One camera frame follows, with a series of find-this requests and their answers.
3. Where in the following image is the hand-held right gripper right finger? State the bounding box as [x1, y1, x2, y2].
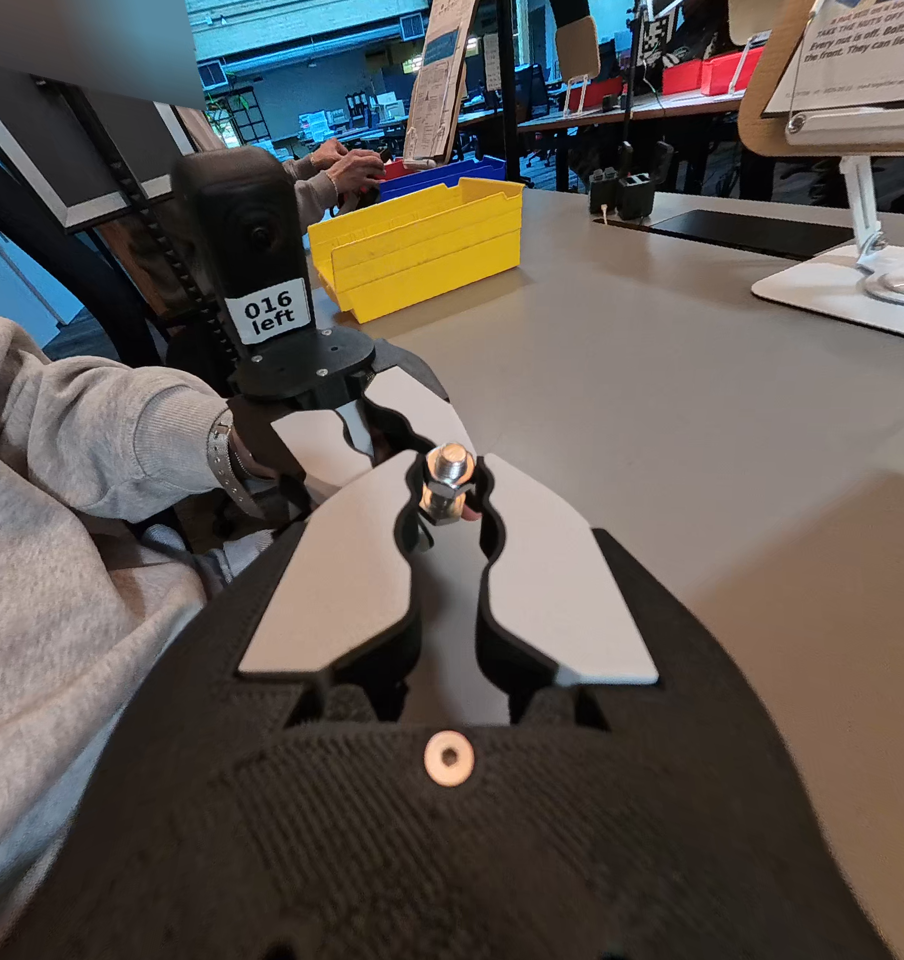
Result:
[476, 453, 661, 687]

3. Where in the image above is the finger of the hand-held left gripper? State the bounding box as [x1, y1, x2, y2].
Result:
[360, 363, 477, 460]
[270, 407, 381, 505]

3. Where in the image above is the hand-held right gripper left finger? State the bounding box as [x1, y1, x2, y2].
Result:
[238, 448, 423, 687]

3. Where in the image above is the steel bolt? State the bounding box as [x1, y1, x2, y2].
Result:
[424, 442, 477, 526]

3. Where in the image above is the yellow plastic bin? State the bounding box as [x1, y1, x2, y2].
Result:
[307, 178, 525, 325]

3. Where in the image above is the person's left forearm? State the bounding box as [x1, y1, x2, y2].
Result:
[0, 311, 273, 526]

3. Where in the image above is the grey desk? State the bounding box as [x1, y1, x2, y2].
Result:
[302, 187, 904, 960]

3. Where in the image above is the silver watch band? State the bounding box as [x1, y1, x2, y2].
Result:
[206, 411, 267, 520]

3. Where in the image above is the blue plastic bin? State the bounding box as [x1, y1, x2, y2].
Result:
[377, 156, 507, 202]

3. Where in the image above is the black easel with framed panel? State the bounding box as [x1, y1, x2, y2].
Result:
[0, 71, 235, 391]

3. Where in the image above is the cardboard board with paper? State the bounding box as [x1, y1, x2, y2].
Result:
[403, 0, 477, 168]

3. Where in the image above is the black floor lamp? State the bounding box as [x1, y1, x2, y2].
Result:
[497, 0, 524, 185]

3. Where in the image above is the black charger dock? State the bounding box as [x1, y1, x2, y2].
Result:
[588, 166, 657, 221]

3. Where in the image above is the black light stand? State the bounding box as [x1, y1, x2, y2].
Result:
[618, 0, 678, 198]

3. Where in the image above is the beige board on stand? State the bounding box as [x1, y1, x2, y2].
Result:
[728, 0, 771, 91]
[555, 15, 601, 117]

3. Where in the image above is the white document stand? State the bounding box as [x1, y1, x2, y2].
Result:
[752, 112, 904, 342]

